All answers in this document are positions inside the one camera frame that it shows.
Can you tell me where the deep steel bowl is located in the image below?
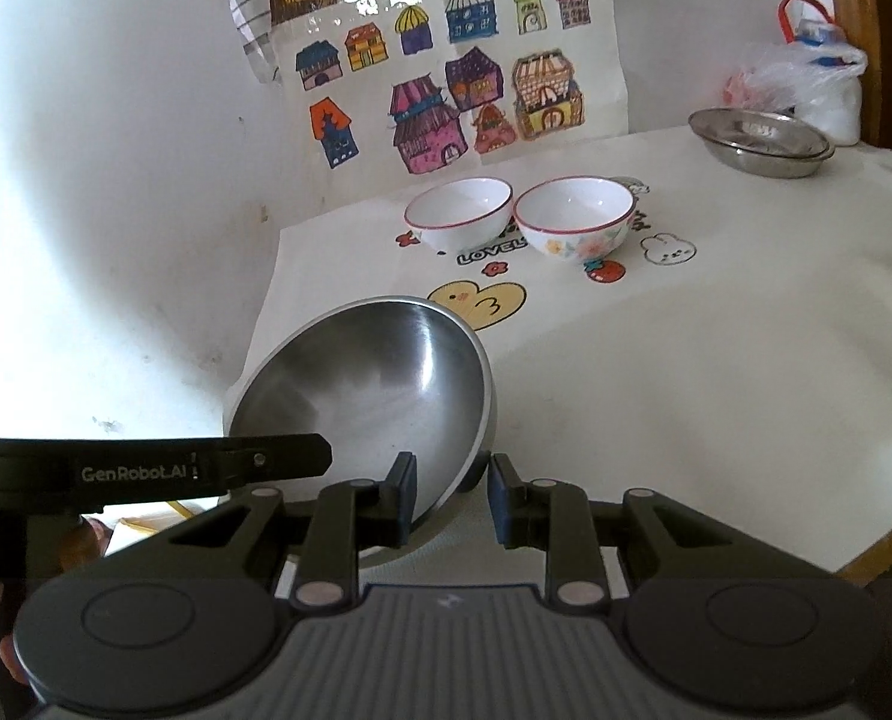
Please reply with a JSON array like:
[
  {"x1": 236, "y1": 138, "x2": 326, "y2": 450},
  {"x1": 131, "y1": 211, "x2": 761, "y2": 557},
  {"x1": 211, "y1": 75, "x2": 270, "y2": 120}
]
[{"x1": 224, "y1": 296, "x2": 498, "y2": 553}]

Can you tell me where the floral white ceramic bowl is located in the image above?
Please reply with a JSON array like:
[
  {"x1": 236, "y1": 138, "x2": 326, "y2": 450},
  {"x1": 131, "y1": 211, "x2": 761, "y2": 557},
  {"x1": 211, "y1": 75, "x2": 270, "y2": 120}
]
[{"x1": 512, "y1": 176, "x2": 636, "y2": 263}]

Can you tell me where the steel plate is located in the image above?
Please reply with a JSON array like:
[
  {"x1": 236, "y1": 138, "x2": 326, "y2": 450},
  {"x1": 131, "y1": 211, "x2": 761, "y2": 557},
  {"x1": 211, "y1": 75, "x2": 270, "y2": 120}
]
[
  {"x1": 717, "y1": 151, "x2": 827, "y2": 179},
  {"x1": 688, "y1": 107, "x2": 836, "y2": 156},
  {"x1": 702, "y1": 138, "x2": 836, "y2": 179}
]

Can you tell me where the person's left hand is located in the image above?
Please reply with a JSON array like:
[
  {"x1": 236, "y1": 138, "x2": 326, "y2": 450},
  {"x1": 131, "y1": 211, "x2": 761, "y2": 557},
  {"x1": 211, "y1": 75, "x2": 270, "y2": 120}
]
[{"x1": 0, "y1": 515, "x2": 111, "y2": 688}]

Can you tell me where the white printed table cloth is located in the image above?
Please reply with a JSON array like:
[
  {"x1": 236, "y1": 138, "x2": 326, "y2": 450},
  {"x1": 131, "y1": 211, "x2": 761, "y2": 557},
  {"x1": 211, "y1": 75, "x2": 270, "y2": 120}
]
[{"x1": 245, "y1": 128, "x2": 892, "y2": 582}]

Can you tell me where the colourful houses drawing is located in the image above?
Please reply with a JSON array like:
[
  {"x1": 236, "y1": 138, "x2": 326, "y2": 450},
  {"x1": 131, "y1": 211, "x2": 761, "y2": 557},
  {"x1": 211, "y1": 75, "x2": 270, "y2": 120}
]
[{"x1": 274, "y1": 0, "x2": 628, "y2": 203}]

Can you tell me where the clear plastic bag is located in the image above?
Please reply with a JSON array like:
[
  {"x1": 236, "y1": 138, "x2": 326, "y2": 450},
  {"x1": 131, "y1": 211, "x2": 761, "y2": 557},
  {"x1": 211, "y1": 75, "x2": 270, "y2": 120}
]
[{"x1": 720, "y1": 40, "x2": 869, "y2": 125}]

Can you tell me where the brown wooden door frame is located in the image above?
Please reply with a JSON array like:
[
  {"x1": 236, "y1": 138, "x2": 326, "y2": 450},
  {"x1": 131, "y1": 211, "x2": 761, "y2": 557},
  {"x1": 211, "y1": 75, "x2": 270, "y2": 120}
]
[{"x1": 833, "y1": 0, "x2": 882, "y2": 146}]

